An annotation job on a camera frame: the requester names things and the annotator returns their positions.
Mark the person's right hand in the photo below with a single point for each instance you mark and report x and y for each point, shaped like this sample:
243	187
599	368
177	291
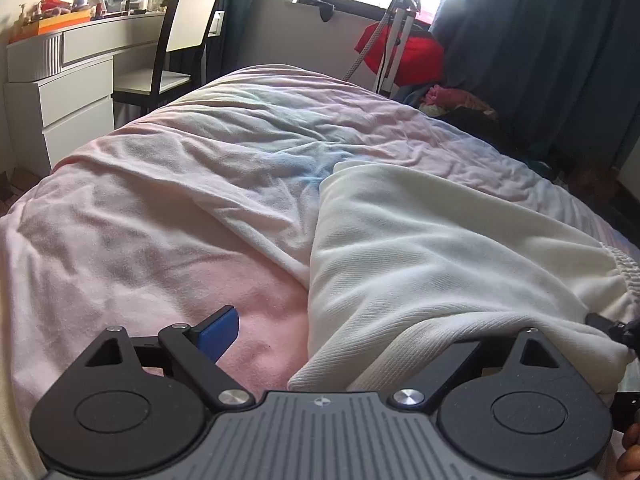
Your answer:
631	452

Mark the row of cosmetic bottles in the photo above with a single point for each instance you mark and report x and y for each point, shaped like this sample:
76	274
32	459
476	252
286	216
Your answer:
135	2

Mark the pile of colourful clothes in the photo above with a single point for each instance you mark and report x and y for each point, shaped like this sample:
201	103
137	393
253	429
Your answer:
460	105

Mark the narrow teal curtain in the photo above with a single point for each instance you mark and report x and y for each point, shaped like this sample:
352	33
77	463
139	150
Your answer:
220	20

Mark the bed with pastel sheet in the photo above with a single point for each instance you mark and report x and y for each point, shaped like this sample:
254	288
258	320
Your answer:
175	200

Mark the wide teal curtain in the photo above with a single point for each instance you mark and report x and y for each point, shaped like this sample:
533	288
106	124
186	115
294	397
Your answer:
540	50

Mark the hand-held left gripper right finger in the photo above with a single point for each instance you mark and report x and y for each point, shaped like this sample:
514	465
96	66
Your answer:
460	356

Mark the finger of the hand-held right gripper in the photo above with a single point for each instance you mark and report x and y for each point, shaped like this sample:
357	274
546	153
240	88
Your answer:
607	327

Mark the red bag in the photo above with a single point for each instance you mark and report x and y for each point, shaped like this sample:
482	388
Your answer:
420	57

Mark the white dressing table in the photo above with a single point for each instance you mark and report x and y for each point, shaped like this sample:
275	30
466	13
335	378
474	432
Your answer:
70	90

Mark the standing garment steamer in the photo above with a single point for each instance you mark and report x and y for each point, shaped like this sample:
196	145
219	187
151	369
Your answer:
395	40

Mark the black item on window sill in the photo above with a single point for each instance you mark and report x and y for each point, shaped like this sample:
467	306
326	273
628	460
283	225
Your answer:
324	11

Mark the cream white zip jacket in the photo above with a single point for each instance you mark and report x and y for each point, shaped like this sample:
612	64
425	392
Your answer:
440	260

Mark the white wall socket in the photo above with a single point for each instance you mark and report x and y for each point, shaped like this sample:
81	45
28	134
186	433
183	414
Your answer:
216	22

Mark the red pouch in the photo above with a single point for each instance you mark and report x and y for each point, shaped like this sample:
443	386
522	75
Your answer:
52	1

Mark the cardboard box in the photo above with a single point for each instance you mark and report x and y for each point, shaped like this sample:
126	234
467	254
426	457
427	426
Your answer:
595	182

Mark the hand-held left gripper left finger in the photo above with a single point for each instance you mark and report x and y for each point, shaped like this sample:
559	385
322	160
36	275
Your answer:
220	332

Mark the white and black chair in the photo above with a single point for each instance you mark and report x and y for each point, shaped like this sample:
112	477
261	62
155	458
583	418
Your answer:
185	25

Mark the orange box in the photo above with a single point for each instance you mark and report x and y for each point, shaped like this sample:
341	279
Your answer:
50	25

